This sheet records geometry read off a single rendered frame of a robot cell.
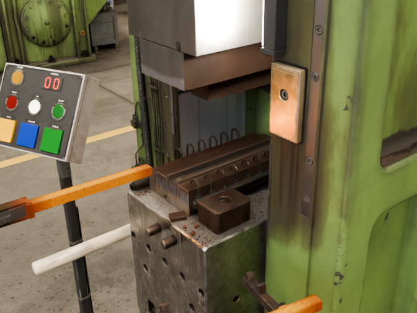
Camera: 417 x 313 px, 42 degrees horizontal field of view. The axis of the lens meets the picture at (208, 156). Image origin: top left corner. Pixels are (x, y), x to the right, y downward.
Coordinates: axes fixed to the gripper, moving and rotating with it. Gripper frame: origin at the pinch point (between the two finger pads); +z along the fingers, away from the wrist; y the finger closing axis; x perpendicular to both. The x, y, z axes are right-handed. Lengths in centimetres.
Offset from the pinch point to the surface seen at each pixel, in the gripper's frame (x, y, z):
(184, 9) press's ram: 40, 9, 44
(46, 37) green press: -74, -459, 189
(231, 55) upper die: 26, 8, 59
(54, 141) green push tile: -5, -42, 28
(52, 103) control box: 4, -49, 32
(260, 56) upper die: 24, 8, 69
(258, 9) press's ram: 38, 13, 64
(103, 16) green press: -67, -485, 273
